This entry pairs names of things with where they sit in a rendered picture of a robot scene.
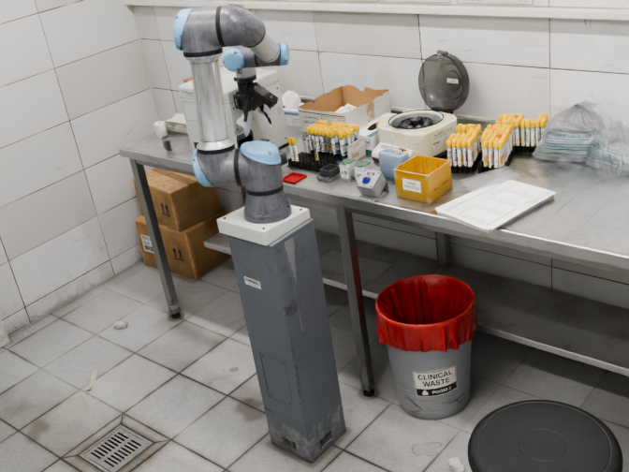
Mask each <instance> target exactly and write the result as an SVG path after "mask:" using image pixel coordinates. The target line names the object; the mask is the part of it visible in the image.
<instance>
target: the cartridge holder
mask: <svg viewBox="0 0 629 472"><path fill-rule="evenodd" d="M340 175H341V173H340V168H339V166H338V165H333V164H328V165H327V166H325V167H323V168H321V169H320V175H318V176H316V179H317V180H318V181H324V182H327V183H328V182H330V181H331V180H333V179H335V178H337V177H338V176H340Z"/></svg>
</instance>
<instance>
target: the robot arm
mask: <svg viewBox="0 0 629 472"><path fill-rule="evenodd" d="M173 36H174V43H175V46H176V48H177V50H180V51H183V57H184V58H185V59H186V60H188V61H189V63H190V68H191V75H192V82H193V88H194V95H195V101H196V108H197V120H198V127H199V134H200V142H199V144H198V145H197V150H195V151H194V152H193V156H192V160H193V162H192V163H193V170H194V173H195V176H196V178H197V181H198V182H199V183H200V184H201V185H203V186H212V187H218V186H237V185H245V187H246V200H245V204H244V209H243V215H244V219H245V220H246V221H247V222H250V223H254V224H270V223H276V222H279V221H282V220H285V219H287V218H288V217H289V216H290V215H291V214H292V211H291V205H290V203H289V201H288V198H287V196H286V194H285V191H284V186H283V177H282V169H281V158H280V155H279V150H278V148H277V146H275V145H274V144H272V143H270V142H266V141H259V140H254V141H247V142H245V143H243V144H242V145H241V148H235V143H234V140H232V139H231V138H230V137H229V136H228V132H227V118H226V110H225V103H224V96H223V88H222V81H221V74H220V66H219V57H220V56H221V55H222V53H223V47H229V48H228V49H227V50H226V51H225V53H224V55H223V65H224V67H225V68H226V69H227V70H229V71H232V72H235V74H236V77H234V78H233V79H234V81H236V82H237V84H238V89H239V92H237V93H236V94H235V95H233V97H234V103H235V108H236V109H239V110H241V111H243V113H242V117H241V118H239V119H238V120H237V124H238V125H240V126H242V127H243V130H244V134H245V137H247V136H248V135H249V133H250V127H251V120H252V119H253V114H252V113H251V110H252V111H255V110H256V109H257V108H259V109H257V111H258V112H259V113H261V114H263V115H265V116H266V117H267V119H268V121H269V123H270V124H272V119H271V107H272V106H274V105H275V104H277V101H278V97H277V96H275V95H274V94H273V93H271V92H270V91H268V90H267V89H266V88H264V87H263V86H261V85H260V84H258V83H257V82H253V81H255V80H256V79H257V77H256V67H262V66H286V65H288V63H289V59H290V53H289V47H288V45H287V44H286V43H281V42H279V43H276V42H275V41H274V39H273V38H272V37H271V36H270V35H269V34H268V32H267V31H266V28H265V25H264V23H263V21H261V20H260V19H259V18H258V17H257V15H256V14H254V13H252V12H250V11H248V10H246V9H244V8H241V7H235V6H218V7H191V8H186V9H182V10H180V11H179V12H178V14H177V15H176V18H175V22H174V29H173ZM235 99H237V104H238V106H236V101H235Z"/></svg>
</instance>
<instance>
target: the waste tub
mask: <svg viewBox="0 0 629 472"><path fill-rule="evenodd" d="M450 162H451V160H447V159H442V158H436V157H430V156H425V155H415V156H413V157H412V158H410V159H409V160H407V161H405V162H404V163H402V164H401V165H400V166H398V167H397V168H395V169H394V175H395V185H396V193H397V198H400V199H408V200H412V201H417V202H422V203H426V204H432V203H433V202H435V201H436V200H437V199H439V198H441V197H442V196H443V195H444V194H445V193H447V192H448V191H449V190H451V189H452V179H451V165H450Z"/></svg>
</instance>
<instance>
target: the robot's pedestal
mask: <svg viewBox="0 0 629 472"><path fill-rule="evenodd" d="M227 237H228V242H229V246H230V251H231V256H232V260H233V264H234V269H235V274H236V277H237V282H238V287H239V291H240V295H241V304H242V308H243V313H244V317H245V321H246V326H247V331H248V334H249V339H250V344H251V349H252V352H253V357H254V362H255V366H256V374H257V378H258V383H259V388H260V392H261V396H262V401H263V406H264V409H265V414H266V419H267V423H268V427H269V432H270V437H271V444H273V445H275V446H277V447H279V448H281V449H283V450H286V451H288V452H290V453H292V454H294V455H296V456H298V457H300V458H301V459H303V460H305V461H307V462H309V463H311V464H312V463H313V462H314V461H315V460H316V459H317V458H319V457H320V456H321V455H322V454H323V453H324V452H325V451H326V450H327V449H328V448H329V447H330V446H331V445H332V444H333V443H334V442H335V441H336V440H338V439H339V438H340V437H341V436H342V435H343V434H344V433H345V432H346V428H345V421H344V411H343V404H342V398H341V393H340V386H339V380H338V374H337V368H336V362H335V356H334V350H333V344H332V338H331V332H330V326H329V315H328V308H327V303H326V297H325V290H324V285H323V279H322V273H321V267H320V261H319V255H318V249H317V242H316V237H315V225H314V220H313V219H312V218H309V219H307V220H306V221H304V222H302V223H301V224H299V225H298V226H296V227H295V228H293V229H291V230H290V231H289V232H287V233H286V234H284V235H283V236H281V237H280V238H278V239H276V240H275V241H273V242H272V243H270V244H268V245H263V244H260V243H254V242H250V241H247V240H244V239H241V238H237V237H234V236H230V235H227Z"/></svg>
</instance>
